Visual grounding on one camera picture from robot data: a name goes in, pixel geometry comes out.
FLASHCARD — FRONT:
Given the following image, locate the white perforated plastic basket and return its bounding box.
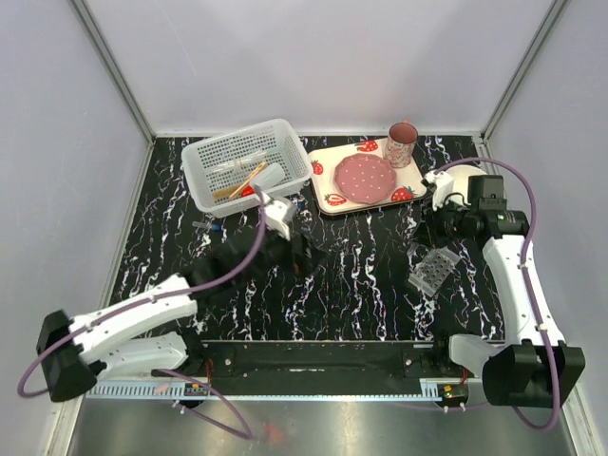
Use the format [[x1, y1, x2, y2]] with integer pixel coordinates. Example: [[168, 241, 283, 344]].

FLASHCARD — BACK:
[[181, 119, 313, 218]]

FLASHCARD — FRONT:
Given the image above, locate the controller box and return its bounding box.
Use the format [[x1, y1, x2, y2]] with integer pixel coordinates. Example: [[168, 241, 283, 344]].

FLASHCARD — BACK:
[[183, 381, 210, 397], [439, 384, 469, 407]]

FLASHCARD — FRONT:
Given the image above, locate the left controller box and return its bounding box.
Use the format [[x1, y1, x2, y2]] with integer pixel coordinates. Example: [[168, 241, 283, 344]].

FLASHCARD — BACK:
[[183, 381, 210, 397]]

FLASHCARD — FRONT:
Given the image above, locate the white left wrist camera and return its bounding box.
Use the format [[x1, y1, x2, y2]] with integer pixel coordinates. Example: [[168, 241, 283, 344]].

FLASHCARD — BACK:
[[261, 193, 296, 241]]

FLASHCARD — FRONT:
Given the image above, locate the right controller box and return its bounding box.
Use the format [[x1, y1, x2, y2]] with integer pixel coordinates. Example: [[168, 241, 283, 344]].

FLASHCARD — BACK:
[[439, 384, 469, 407]]

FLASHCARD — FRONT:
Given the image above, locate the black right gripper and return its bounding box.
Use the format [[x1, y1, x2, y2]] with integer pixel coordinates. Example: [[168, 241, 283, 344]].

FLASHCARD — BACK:
[[409, 197, 477, 250]]

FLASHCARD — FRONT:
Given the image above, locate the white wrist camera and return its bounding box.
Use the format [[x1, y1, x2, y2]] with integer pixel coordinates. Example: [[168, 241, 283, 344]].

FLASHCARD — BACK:
[[423, 171, 454, 211], [261, 193, 296, 241]]

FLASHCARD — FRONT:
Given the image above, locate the pink patterned mug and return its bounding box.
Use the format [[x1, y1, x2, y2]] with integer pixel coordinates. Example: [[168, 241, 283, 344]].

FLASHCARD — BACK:
[[383, 120, 419, 168]]

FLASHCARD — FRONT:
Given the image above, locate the white squeeze bottle red cap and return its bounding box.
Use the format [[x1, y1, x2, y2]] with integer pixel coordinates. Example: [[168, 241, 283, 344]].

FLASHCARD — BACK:
[[239, 163, 285, 198]]

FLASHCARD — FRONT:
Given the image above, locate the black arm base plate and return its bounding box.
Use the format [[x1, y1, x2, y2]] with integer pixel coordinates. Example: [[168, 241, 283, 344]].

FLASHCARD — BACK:
[[181, 341, 479, 397]]

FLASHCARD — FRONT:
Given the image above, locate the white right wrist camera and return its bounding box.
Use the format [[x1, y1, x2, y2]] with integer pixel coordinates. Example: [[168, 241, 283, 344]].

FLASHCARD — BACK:
[[423, 171, 454, 211]]

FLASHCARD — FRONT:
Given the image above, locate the clear test tube rack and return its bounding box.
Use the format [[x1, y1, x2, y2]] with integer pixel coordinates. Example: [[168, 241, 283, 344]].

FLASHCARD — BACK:
[[408, 247, 461, 297]]

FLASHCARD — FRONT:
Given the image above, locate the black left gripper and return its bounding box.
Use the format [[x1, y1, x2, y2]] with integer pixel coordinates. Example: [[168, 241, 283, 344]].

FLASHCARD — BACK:
[[236, 221, 328, 288]]

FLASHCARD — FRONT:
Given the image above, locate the clear plastic funnel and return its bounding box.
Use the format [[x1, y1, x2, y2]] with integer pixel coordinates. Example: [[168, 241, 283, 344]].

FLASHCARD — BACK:
[[211, 153, 261, 174]]

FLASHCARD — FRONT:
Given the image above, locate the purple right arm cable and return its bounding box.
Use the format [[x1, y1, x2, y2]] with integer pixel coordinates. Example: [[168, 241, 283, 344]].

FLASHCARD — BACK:
[[434, 157, 561, 431]]

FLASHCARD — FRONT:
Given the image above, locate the white paper bowl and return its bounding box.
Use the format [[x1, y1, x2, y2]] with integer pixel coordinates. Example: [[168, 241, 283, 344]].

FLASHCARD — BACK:
[[446, 164, 486, 199]]

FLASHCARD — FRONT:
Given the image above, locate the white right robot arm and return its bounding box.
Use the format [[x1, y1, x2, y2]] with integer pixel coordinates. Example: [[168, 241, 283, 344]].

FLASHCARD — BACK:
[[423, 166, 585, 409]]

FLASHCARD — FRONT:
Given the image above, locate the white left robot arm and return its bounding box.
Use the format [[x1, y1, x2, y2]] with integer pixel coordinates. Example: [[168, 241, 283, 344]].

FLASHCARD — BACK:
[[36, 231, 325, 403]]

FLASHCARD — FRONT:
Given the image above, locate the wooden test tube clamp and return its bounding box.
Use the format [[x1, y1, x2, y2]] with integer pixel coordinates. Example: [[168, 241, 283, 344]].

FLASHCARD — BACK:
[[228, 161, 267, 200]]

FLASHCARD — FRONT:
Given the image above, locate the pink dotted plate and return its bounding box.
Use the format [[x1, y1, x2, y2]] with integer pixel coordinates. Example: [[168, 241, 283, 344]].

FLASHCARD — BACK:
[[333, 153, 397, 205]]

